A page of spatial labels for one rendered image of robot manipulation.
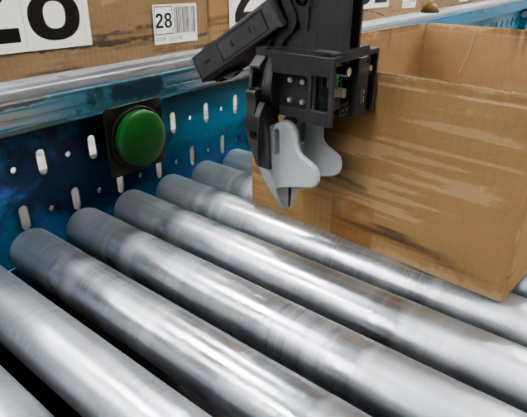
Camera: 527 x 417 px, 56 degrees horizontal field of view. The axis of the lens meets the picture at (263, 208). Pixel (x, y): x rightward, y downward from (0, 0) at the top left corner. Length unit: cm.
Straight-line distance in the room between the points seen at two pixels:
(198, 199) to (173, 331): 25
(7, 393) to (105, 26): 44
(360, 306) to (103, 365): 21
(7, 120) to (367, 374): 40
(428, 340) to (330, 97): 20
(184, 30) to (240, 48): 31
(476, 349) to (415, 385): 7
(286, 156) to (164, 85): 26
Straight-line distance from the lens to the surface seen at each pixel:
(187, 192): 63
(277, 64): 40
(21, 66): 61
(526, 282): 52
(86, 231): 57
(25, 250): 56
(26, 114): 56
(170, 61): 66
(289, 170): 44
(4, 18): 60
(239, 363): 37
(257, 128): 42
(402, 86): 43
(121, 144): 61
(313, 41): 41
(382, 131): 45
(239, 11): 83
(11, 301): 47
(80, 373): 39
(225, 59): 45
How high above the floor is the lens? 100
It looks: 26 degrees down
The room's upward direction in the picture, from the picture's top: straight up
